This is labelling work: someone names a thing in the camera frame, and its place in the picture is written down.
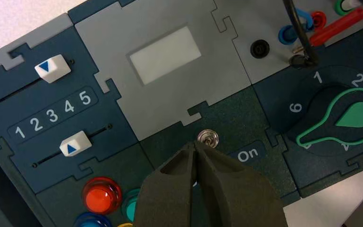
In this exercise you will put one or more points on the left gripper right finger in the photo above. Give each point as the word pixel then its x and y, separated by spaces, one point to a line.
pixel 234 197

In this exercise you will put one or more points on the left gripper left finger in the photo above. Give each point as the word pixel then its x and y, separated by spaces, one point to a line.
pixel 165 197

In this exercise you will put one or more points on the metal toggle switch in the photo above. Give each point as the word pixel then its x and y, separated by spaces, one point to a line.
pixel 209 136

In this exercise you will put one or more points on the green banana socket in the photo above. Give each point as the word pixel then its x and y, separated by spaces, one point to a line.
pixel 338 7

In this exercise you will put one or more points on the green round push button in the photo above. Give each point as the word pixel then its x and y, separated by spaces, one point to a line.
pixel 129 208

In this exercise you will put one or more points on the yellow round push button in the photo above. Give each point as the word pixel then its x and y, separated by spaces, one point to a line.
pixel 125 225

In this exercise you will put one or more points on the red banana socket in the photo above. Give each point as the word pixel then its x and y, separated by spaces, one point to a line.
pixel 318 18

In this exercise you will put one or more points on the red round push button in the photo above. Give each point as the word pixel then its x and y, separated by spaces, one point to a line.
pixel 101 195

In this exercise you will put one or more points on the blue round push button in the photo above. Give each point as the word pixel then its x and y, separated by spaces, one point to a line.
pixel 92 221

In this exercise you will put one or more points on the grey and dark blue control box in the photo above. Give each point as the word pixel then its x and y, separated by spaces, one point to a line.
pixel 238 119

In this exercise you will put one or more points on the white slider knob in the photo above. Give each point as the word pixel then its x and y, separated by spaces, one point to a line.
pixel 75 148
pixel 52 68

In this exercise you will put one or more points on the dark rotary knob green outline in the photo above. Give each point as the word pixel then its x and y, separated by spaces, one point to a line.
pixel 341 122

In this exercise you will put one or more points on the black banana socket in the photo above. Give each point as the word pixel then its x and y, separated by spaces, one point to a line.
pixel 259 48

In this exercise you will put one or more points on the white rectangular display window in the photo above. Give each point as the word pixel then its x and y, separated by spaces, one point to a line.
pixel 165 55

